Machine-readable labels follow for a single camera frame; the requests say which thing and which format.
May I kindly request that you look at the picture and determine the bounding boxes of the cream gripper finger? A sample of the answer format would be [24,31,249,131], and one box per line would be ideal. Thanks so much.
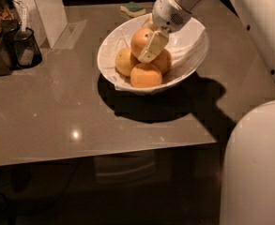
[138,30,169,63]
[141,13,158,31]

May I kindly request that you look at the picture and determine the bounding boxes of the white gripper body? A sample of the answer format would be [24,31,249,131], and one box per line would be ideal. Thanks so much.
[152,0,191,33]

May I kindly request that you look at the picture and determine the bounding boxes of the orange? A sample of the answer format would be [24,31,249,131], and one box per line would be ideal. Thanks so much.
[130,28,152,58]
[115,47,139,77]
[130,63,162,88]
[152,49,172,75]

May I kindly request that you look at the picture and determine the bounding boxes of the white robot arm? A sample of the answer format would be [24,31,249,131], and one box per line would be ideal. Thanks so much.
[139,0,275,225]

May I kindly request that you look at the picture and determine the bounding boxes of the white ceramic bowl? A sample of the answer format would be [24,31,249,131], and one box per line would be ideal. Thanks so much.
[97,12,210,96]

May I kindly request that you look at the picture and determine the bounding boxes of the green yellow sponge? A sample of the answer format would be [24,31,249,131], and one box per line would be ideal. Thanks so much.
[120,2,145,18]

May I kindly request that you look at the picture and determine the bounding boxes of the white utensil in cup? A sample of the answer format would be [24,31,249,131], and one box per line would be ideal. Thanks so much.
[21,5,28,32]

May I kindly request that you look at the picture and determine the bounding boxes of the black mesh cup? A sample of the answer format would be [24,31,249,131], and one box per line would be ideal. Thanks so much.
[4,28,42,68]

